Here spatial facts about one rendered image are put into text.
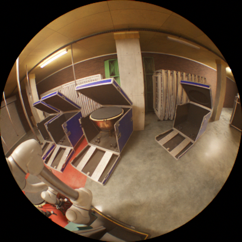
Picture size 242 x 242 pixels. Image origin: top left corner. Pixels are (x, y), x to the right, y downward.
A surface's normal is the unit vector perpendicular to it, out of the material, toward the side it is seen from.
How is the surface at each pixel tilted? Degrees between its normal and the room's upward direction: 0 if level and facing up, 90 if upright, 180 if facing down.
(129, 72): 90
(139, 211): 0
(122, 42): 90
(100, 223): 0
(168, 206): 0
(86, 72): 90
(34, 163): 86
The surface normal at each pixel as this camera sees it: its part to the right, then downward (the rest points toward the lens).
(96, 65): -0.04, 0.46
